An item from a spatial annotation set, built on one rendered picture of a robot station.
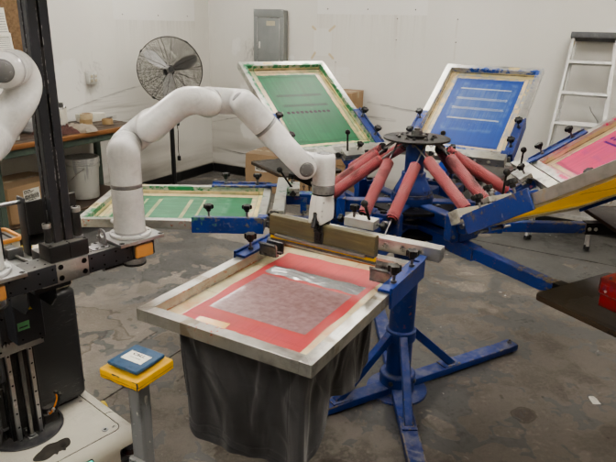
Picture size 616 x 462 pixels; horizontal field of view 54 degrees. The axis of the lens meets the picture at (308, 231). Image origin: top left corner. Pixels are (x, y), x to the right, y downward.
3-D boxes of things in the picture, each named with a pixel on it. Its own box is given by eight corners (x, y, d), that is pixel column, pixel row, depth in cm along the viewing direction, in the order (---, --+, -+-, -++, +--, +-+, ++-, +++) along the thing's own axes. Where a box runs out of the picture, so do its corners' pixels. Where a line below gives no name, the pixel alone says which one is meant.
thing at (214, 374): (302, 489, 171) (305, 357, 157) (181, 435, 192) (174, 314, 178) (307, 482, 174) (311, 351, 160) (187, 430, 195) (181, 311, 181)
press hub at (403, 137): (419, 421, 286) (446, 138, 242) (346, 395, 304) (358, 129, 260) (445, 381, 318) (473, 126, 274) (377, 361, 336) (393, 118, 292)
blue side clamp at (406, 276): (390, 310, 187) (392, 289, 184) (376, 305, 189) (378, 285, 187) (423, 277, 211) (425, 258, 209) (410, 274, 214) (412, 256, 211)
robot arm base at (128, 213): (96, 231, 191) (92, 184, 186) (130, 223, 200) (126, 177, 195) (124, 243, 181) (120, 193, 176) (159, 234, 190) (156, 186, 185)
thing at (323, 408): (306, 482, 173) (309, 353, 159) (295, 478, 175) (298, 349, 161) (371, 401, 211) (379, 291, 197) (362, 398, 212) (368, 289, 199)
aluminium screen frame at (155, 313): (311, 379, 147) (312, 366, 146) (137, 320, 174) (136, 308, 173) (422, 273, 212) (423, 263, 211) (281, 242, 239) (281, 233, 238)
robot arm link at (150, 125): (197, 69, 171) (194, 64, 189) (97, 152, 173) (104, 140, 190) (229, 108, 177) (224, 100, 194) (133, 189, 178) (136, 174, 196)
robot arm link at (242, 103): (188, 104, 176) (186, 98, 190) (238, 155, 184) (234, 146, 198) (226, 65, 175) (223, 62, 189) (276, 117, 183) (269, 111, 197)
